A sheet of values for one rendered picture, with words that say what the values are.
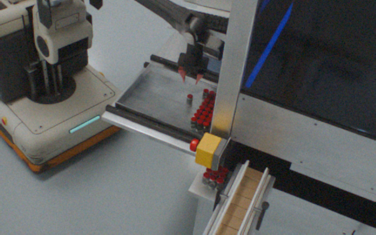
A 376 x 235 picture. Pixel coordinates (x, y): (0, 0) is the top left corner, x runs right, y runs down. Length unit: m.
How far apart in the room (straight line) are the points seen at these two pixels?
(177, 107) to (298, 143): 0.53
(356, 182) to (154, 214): 1.30
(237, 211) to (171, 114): 0.48
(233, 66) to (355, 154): 0.40
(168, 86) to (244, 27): 0.67
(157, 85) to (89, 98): 0.90
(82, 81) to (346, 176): 1.75
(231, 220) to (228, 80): 0.39
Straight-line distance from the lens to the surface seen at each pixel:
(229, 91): 1.35
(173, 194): 2.58
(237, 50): 1.26
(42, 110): 2.63
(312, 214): 1.60
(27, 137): 2.51
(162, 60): 1.91
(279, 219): 1.66
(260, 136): 1.41
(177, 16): 1.50
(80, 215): 2.51
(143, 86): 1.81
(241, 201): 1.43
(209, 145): 1.41
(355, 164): 1.40
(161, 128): 1.63
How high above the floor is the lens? 2.06
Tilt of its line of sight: 43 degrees down
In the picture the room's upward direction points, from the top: 7 degrees clockwise
